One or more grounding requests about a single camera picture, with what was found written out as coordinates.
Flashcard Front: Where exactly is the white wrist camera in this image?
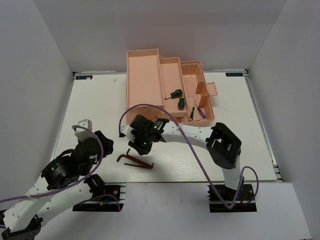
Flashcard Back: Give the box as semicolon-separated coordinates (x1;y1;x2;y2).
72;118;93;142
119;125;135;142

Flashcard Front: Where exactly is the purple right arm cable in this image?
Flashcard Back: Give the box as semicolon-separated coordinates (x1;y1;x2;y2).
117;103;259;209

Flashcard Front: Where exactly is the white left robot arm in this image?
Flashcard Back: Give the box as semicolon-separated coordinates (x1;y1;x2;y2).
0;130;114;240

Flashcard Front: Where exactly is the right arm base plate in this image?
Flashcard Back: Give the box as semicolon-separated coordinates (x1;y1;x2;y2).
207;184;257;213

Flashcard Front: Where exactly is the black green precision screwdriver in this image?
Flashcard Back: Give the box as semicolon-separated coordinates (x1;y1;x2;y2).
190;100;196;121

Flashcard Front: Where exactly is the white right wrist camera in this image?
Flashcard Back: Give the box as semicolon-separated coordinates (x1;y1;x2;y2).
119;125;135;142

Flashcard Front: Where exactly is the large brown hex key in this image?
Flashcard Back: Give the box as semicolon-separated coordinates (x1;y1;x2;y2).
116;148;154;169

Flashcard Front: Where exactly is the green stubby flathead screwdriver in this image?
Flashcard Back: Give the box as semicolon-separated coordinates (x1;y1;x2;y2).
177;97;185;110

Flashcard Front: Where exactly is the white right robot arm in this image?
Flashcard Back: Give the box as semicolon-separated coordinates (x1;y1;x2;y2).
120;115;244;200

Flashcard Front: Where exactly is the green stubby phillips screwdriver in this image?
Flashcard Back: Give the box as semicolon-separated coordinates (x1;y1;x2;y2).
164;89;183;100

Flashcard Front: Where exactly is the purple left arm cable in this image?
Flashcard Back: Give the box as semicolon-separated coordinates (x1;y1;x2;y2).
0;124;105;229

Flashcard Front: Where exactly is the small brown hex key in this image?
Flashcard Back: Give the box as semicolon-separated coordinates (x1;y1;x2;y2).
124;163;153;170

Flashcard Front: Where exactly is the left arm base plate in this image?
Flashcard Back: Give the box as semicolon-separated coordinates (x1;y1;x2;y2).
72;183;126;213

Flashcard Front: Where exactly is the white front cover panel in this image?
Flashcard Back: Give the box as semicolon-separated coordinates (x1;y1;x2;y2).
37;182;311;240

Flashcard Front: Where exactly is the pink plastic toolbox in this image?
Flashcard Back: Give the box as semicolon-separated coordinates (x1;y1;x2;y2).
125;48;218;127

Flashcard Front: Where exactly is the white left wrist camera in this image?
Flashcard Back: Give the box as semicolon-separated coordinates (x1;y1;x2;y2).
72;118;93;142

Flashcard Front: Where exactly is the blue handled precision screwdriver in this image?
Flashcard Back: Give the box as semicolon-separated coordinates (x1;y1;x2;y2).
196;105;206;119

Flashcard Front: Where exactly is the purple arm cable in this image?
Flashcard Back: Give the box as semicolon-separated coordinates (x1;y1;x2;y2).
0;124;105;229
117;103;259;209

